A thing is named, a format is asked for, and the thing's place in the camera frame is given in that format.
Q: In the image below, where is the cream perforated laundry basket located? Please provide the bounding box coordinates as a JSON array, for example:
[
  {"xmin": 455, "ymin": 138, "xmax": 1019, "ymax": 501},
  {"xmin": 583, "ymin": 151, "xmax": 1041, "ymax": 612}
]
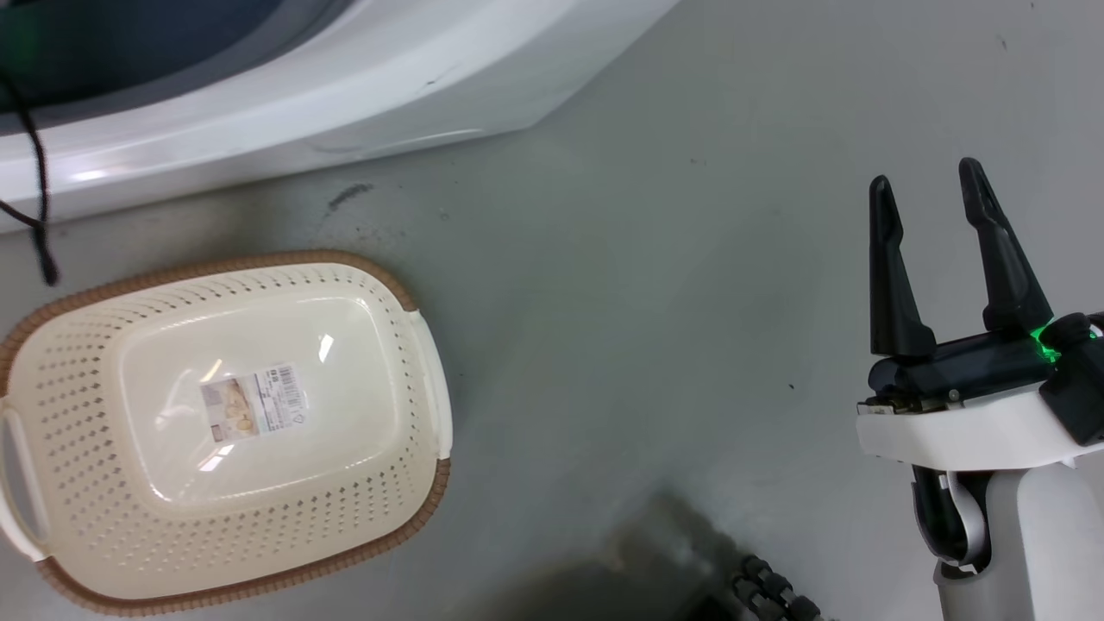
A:
[{"xmin": 0, "ymin": 250, "xmax": 454, "ymax": 617}]

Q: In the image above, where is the white washing machine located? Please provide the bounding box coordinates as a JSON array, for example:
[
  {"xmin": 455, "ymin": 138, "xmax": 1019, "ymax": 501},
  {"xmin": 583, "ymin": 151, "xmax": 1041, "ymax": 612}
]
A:
[{"xmin": 0, "ymin": 0, "xmax": 682, "ymax": 235}]

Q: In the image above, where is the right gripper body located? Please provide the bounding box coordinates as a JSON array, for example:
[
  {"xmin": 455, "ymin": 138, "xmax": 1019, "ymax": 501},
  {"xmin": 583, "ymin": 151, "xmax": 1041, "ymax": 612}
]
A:
[{"xmin": 856, "ymin": 326, "xmax": 1089, "ymax": 472}]

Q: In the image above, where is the paper product label sticker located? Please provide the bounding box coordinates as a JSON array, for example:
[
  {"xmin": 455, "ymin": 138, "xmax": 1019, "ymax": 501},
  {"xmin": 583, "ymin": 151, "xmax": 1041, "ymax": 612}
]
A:
[{"xmin": 199, "ymin": 362, "xmax": 310, "ymax": 446}]

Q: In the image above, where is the thin black cable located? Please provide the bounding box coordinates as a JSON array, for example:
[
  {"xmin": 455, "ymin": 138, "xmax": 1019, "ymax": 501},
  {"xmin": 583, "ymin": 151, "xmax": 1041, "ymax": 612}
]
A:
[{"xmin": 0, "ymin": 72, "xmax": 60, "ymax": 288}]

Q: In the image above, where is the black corrugated cable conduit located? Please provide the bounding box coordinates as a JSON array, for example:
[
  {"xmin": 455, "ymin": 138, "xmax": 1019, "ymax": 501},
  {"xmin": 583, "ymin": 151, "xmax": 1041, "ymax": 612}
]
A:
[{"xmin": 732, "ymin": 555, "xmax": 825, "ymax": 621}]

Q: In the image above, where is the grey washing machine door seal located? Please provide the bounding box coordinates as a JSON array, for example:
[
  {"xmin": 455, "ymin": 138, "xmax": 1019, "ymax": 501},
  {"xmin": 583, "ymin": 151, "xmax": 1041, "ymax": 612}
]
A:
[{"xmin": 0, "ymin": 0, "xmax": 356, "ymax": 136}]

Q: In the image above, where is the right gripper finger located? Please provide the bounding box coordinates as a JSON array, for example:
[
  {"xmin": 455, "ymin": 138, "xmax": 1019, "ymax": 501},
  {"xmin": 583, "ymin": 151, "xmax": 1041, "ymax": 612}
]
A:
[
  {"xmin": 957, "ymin": 156, "xmax": 1056, "ymax": 339},
  {"xmin": 868, "ymin": 174, "xmax": 938, "ymax": 360}
]

